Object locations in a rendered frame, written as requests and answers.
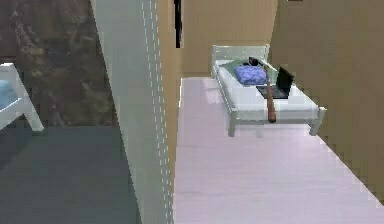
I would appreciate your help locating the black alarm clock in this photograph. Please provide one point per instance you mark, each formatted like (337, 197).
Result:
(254, 61)

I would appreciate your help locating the white bed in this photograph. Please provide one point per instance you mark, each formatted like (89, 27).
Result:
(246, 100)

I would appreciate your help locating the pale green room door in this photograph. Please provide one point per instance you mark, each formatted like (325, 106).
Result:
(133, 100)

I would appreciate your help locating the purple pillow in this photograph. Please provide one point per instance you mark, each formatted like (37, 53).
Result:
(250, 74)

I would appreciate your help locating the brown baseball bat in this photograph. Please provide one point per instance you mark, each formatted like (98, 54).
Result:
(270, 103)

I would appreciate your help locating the black laptop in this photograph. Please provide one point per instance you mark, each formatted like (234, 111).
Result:
(282, 84)

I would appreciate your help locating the white chair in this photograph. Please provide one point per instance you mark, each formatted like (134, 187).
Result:
(20, 103)

